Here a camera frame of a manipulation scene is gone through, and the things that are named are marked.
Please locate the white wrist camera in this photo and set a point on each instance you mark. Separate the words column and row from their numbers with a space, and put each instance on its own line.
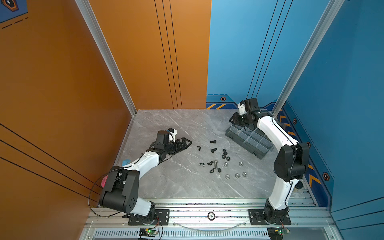
column 172, row 135
column 242, row 109

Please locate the aluminium frame post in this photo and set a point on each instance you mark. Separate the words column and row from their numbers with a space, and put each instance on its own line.
column 101, row 42
column 318, row 34

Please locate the green circuit board right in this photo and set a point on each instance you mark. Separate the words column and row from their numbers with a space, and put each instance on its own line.
column 277, row 234

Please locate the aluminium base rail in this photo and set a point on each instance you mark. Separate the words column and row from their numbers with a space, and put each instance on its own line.
column 213, row 219

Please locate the blue cloth piece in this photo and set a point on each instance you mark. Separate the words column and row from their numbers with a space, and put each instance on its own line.
column 126, row 162

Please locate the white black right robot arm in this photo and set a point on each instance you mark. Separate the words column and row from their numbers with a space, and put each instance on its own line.
column 290, row 165

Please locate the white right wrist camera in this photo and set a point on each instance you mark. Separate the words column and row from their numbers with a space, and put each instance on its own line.
column 242, row 109

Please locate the aluminium frame post left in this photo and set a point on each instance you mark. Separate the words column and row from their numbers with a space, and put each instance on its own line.
column 101, row 42

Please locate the green circuit board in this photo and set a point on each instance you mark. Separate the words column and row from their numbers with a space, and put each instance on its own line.
column 277, row 234
column 148, row 233

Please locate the pink object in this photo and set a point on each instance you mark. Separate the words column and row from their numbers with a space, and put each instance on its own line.
column 104, row 180

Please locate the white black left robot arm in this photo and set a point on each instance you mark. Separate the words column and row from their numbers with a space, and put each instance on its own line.
column 121, row 189

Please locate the green circuit board left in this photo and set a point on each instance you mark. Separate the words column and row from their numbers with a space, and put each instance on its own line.
column 148, row 233

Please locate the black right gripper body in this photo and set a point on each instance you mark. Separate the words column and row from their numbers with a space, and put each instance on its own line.
column 241, row 119

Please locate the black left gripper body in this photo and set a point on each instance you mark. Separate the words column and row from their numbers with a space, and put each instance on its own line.
column 171, row 149

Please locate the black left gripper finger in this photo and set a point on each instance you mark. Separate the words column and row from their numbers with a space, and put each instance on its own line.
column 184, row 142
column 177, row 148

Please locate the aluminium frame post right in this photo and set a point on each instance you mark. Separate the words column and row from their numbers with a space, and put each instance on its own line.
column 318, row 34

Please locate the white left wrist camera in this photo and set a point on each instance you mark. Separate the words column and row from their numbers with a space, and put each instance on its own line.
column 172, row 135

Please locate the clear grey compartment organizer box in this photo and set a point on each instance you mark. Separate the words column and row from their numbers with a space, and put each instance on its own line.
column 255, row 142

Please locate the small jar black lid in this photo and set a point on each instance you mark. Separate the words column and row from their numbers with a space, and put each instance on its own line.
column 299, row 185

